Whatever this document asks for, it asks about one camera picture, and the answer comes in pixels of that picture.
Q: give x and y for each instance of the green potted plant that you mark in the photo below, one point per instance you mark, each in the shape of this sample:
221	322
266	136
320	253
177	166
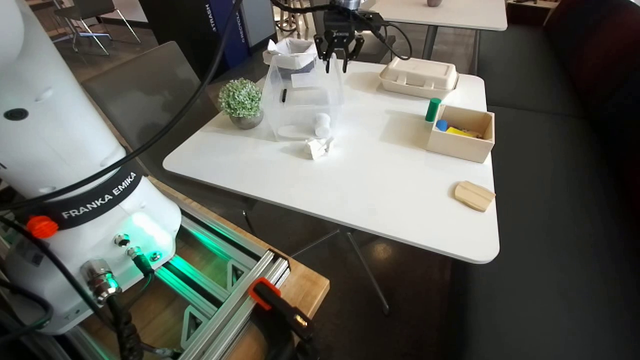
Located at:
241	100

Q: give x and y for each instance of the black cabinet with blue panel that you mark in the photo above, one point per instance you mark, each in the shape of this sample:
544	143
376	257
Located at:
192	33

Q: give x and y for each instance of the aluminium profile frame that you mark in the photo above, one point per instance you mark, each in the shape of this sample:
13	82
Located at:
233	300

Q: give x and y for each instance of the green cylinder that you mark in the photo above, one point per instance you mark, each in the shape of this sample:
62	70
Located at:
433	108

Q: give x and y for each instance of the metal table legs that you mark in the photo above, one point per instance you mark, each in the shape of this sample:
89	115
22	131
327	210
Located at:
366	272

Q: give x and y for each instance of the wooden base board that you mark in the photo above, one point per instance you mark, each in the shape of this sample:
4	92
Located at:
308	287

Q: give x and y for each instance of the black tray with white paper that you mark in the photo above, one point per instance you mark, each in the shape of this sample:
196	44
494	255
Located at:
292	53

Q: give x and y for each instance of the light wooden chair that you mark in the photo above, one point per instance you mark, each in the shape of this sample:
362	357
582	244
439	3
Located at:
292	23

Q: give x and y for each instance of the crumpled white paper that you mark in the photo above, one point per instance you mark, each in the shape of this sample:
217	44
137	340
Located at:
319	148

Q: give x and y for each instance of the silver round connector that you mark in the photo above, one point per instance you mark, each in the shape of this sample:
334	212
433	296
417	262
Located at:
99	277

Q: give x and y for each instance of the orange round button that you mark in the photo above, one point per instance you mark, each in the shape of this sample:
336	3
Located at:
40	227

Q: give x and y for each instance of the open wooden box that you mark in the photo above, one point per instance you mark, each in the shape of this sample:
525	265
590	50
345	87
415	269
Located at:
460	148

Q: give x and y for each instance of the clear plastic container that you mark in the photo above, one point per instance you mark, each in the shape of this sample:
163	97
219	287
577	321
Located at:
303	100

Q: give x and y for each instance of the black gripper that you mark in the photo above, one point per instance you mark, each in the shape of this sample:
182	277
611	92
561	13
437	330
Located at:
341	37

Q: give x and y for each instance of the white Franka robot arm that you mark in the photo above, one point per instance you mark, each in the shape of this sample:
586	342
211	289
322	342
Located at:
67	132

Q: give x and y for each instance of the black sofa bench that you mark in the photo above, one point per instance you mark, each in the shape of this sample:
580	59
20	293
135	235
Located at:
567	200

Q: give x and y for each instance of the tan wooden block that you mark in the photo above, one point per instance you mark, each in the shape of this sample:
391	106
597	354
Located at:
472	196

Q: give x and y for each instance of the black marker pen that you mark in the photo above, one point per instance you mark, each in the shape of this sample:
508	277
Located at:
285	94

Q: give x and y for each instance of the small black plug connector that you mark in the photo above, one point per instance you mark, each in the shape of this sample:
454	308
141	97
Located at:
141	261

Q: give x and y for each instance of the yellow block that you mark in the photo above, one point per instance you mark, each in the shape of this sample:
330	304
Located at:
460	132

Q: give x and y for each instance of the white background table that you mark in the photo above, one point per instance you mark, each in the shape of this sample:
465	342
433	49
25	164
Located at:
452	13

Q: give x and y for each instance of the white takeout box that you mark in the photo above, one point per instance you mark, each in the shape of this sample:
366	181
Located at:
419	76

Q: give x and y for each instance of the white cylinder roll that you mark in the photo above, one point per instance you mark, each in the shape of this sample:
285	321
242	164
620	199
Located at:
322	124

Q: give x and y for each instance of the metal frame chair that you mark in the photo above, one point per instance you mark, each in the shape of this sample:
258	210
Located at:
83	27

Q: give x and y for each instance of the orange black clamp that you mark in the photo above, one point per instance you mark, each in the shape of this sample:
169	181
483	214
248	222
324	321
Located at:
282	310

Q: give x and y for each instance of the blue block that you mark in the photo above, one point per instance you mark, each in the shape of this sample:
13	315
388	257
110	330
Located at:
443	124

